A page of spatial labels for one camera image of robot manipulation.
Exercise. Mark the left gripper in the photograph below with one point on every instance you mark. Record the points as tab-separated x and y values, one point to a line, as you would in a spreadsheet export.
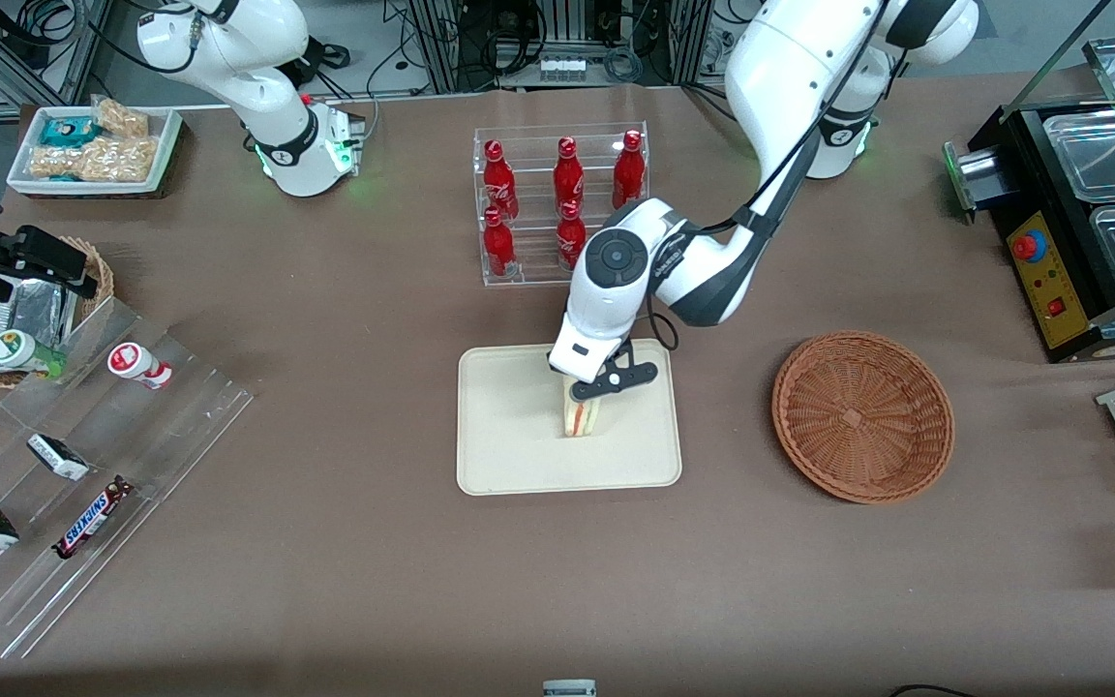
551	362

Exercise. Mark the triangular sandwich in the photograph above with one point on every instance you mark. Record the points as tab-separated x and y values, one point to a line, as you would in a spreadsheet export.
582	419

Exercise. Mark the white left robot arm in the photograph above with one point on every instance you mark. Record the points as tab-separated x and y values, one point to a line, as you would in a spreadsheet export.
790	87

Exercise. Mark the small brown wicker basket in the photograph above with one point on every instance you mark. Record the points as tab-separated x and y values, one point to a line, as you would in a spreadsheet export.
98	276

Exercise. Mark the beige plastic tray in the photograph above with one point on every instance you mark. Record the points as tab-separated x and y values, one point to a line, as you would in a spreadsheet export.
519	436

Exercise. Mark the white snack tray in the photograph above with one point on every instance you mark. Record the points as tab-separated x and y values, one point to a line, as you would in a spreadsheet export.
166	145

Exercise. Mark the large brown wicker basket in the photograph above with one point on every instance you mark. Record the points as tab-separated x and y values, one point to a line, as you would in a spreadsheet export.
862	416

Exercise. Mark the green cap yogurt bottle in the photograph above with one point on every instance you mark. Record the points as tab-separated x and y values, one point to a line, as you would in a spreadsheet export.
20	352

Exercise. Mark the large rice cracker pack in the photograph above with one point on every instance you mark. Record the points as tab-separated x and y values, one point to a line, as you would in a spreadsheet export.
93	161

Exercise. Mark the teal snack packet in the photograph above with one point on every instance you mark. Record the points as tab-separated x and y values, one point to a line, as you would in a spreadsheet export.
67	131

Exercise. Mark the clear acrylic bottle rack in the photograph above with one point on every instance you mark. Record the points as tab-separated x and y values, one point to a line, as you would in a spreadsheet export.
533	276

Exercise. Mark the red cap yogurt bottle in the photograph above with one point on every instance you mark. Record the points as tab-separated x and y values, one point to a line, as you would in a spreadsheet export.
136	363

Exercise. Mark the red cola bottle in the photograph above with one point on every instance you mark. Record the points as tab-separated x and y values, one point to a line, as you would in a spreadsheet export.
628	172
568	179
498	184
569	242
498	250

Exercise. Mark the small rice cracker pack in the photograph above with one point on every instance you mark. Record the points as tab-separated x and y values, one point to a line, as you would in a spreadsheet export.
122	119

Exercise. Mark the clear acrylic stepped shelf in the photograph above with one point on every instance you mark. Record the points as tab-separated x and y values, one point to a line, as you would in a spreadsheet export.
161	436

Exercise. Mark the snickers chocolate bar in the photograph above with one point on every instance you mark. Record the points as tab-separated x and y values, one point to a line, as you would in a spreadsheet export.
93	518

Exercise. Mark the white power strip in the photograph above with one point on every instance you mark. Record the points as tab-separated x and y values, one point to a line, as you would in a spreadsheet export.
562	69

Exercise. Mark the white labelled marker block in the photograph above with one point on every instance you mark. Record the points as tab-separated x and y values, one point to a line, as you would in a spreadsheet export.
569	688

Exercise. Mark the black food warmer machine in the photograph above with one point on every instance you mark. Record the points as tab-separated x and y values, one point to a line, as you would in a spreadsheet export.
1041	281

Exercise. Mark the aluminium frame rack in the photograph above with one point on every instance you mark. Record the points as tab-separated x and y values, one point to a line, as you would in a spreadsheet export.
442	48

